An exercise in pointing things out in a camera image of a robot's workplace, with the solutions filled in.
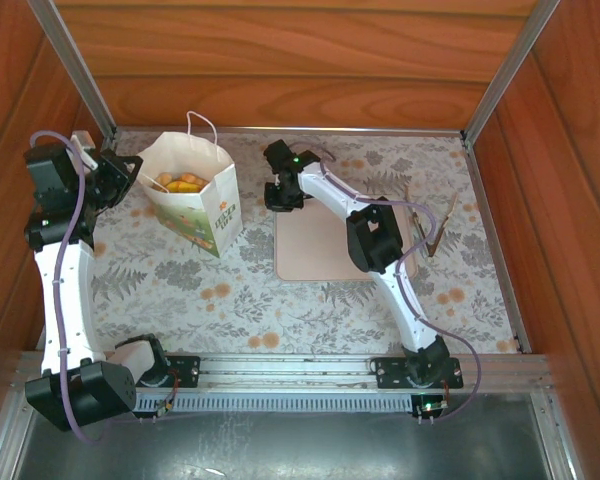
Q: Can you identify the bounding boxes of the printed white paper bag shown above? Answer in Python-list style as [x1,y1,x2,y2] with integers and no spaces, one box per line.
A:
[135,110,245,260]

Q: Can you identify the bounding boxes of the floral patterned tablecloth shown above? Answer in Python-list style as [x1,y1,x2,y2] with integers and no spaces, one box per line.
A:
[92,130,520,354]

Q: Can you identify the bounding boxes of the wooden tongs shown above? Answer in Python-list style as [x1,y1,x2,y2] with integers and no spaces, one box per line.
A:
[403,184,460,260]

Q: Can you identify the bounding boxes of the grey metal sheet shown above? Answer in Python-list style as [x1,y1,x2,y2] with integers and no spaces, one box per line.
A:
[9,392,581,480]

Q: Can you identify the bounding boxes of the aluminium frame post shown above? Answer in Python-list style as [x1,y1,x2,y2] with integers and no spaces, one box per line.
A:
[460,0,564,146]
[27,0,119,146]

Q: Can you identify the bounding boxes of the long aluminium frame rail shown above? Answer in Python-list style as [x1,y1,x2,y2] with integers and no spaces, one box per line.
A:
[114,125,465,139]

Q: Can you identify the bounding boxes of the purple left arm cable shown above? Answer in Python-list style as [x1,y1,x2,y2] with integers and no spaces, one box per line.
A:
[29,130,164,446]

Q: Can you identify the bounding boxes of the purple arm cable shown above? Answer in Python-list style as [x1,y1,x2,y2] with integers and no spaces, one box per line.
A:
[29,130,164,446]
[289,141,483,420]

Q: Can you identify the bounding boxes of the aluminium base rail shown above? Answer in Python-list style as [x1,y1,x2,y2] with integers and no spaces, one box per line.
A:
[14,351,552,396]

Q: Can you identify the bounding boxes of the grey slotted cable duct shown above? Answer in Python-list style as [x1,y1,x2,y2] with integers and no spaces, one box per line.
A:
[129,392,416,414]

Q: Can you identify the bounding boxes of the aluminium side frame rail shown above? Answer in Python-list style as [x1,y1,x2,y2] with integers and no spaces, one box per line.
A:
[462,142,533,354]

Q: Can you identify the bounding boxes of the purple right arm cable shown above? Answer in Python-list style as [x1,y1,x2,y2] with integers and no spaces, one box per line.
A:
[289,141,483,420]

